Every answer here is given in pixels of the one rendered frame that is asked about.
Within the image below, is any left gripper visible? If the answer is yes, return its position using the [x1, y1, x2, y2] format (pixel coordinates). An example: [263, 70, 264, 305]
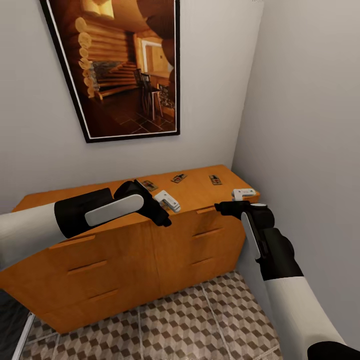
[144, 199, 172, 227]

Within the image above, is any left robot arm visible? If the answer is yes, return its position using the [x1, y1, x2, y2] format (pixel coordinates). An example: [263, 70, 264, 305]
[0, 178, 181, 272]

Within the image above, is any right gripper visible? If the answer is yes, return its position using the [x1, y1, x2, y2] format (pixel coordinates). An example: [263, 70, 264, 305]
[214, 200, 250, 219]

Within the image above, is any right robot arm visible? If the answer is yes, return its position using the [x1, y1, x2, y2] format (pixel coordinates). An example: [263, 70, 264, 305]
[214, 188, 360, 360]

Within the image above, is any mousetrap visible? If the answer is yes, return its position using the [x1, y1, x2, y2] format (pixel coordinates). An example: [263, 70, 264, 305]
[141, 180, 158, 192]
[161, 203, 170, 211]
[209, 174, 222, 186]
[171, 173, 187, 184]

